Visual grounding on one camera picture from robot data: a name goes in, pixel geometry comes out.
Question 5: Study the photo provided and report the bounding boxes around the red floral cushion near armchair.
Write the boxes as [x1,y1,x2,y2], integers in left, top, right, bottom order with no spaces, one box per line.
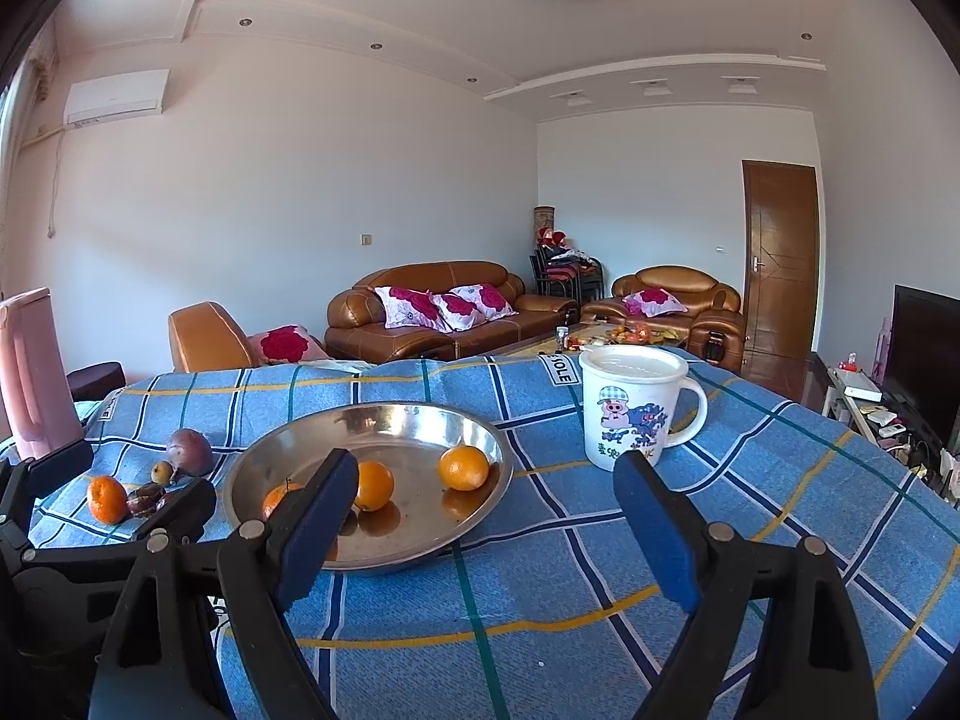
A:
[247,325,329,366]

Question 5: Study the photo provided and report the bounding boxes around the white cartoon mug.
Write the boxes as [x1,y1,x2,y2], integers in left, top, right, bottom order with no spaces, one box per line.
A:
[579,344,708,472]

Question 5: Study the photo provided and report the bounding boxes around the orange mandarin plate left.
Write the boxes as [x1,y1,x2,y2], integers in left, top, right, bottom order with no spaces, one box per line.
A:
[260,479,301,520]

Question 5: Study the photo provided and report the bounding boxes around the orange mandarin outside plate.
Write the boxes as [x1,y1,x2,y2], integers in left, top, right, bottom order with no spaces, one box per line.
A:
[86,475,128,525]

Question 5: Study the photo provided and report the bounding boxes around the purple passion fruit smooth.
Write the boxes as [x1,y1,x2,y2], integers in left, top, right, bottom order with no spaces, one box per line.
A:
[166,427,215,476]

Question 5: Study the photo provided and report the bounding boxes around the white red floral cushion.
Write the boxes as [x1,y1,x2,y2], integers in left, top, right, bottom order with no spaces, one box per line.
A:
[374,286,451,333]

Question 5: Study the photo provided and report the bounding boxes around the brown leather armchair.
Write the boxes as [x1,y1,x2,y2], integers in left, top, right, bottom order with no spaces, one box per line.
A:
[581,265,745,374]
[167,301,259,372]

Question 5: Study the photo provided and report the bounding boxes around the brown leather armchair near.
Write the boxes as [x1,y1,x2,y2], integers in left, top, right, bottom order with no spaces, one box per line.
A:
[167,301,259,372]

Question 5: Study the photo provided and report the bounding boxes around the black television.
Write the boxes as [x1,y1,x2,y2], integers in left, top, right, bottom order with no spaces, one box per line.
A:
[884,284,960,452]

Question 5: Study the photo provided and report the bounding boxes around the dark wrinkled passion fruit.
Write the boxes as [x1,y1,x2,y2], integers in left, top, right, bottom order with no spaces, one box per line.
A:
[127,483,166,518]

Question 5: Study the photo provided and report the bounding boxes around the brown leather armchair far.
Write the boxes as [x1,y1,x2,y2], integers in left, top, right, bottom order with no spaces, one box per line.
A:
[581,265,745,374]

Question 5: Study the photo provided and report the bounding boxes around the coffee table with fruit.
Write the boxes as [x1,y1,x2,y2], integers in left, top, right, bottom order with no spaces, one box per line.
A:
[496,320,686,356]

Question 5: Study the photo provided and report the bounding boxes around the brown wooden door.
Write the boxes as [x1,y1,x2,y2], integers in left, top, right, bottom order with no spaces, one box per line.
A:
[742,161,820,359]

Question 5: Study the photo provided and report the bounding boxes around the orange mandarin plate middle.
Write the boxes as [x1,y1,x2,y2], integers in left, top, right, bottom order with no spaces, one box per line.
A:
[355,460,395,512]

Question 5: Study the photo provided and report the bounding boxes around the white wall air conditioner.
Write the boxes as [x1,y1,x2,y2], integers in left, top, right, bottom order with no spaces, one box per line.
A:
[64,70,169,128]

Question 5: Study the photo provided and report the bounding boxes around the pink electric kettle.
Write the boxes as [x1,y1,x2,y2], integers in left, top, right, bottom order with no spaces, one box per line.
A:
[2,288,83,460]

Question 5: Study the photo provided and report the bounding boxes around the tv stand with clutter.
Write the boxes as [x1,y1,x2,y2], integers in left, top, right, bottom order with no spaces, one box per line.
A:
[804,351,958,509]

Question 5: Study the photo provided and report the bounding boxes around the steel round plate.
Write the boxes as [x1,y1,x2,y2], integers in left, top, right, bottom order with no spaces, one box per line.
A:
[220,401,514,572]

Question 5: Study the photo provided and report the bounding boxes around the floral cushion on far armchair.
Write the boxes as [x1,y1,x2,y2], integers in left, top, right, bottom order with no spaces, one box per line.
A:
[623,288,688,319]

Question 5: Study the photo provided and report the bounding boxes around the dark stool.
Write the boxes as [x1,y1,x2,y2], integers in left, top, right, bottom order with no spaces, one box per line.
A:
[67,361,127,401]

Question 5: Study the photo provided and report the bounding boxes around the orange mandarin plate right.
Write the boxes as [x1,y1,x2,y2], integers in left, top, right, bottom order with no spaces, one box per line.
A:
[438,444,490,493]

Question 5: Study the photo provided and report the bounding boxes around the blue plaid tablecloth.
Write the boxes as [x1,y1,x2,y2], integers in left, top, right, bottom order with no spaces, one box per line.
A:
[2,353,958,718]

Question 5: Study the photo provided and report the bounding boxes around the small yellow-brown round fruit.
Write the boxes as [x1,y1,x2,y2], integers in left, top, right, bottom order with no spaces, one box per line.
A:
[151,461,174,486]

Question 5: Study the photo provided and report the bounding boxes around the stacked dark chairs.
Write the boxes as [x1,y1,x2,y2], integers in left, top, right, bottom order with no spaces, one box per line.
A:
[530,226,605,304]

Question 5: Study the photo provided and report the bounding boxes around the brown leather three-seat sofa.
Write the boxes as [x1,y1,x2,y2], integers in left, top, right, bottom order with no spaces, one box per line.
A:
[324,260,579,362]

